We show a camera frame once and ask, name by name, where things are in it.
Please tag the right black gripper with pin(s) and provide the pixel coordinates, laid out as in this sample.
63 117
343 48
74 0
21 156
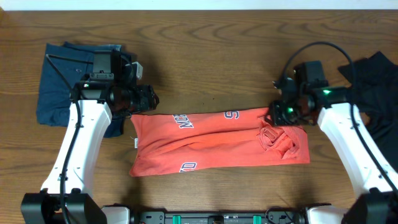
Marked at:
278 113

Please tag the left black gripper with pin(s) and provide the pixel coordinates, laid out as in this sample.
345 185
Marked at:
149 98

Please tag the red t-shirt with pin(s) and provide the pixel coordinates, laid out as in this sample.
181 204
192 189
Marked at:
176 143

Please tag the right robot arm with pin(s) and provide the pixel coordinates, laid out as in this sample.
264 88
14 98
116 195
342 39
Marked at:
373 179

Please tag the folded navy blue pants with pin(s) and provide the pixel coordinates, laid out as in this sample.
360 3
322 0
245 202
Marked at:
53 106

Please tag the black garment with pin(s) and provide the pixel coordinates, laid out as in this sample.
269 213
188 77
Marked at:
377 84

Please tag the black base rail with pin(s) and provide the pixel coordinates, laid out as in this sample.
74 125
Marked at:
274 215

